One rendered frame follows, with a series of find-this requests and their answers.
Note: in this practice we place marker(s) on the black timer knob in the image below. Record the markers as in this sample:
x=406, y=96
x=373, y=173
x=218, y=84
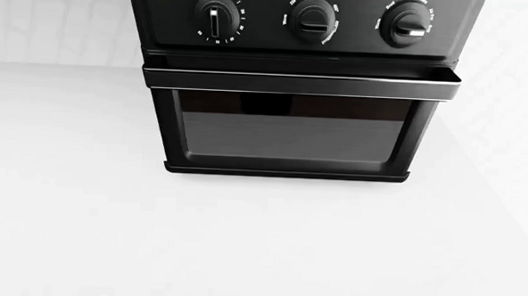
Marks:
x=216, y=18

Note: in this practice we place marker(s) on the black temperature knob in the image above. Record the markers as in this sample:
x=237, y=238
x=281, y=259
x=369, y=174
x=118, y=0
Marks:
x=313, y=18

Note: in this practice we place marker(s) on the black function knob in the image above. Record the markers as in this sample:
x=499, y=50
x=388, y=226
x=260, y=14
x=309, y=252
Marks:
x=405, y=23

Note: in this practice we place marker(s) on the glass oven door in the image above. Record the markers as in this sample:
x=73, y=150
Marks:
x=291, y=136

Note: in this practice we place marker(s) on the black toaster oven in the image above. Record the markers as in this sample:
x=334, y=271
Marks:
x=259, y=55

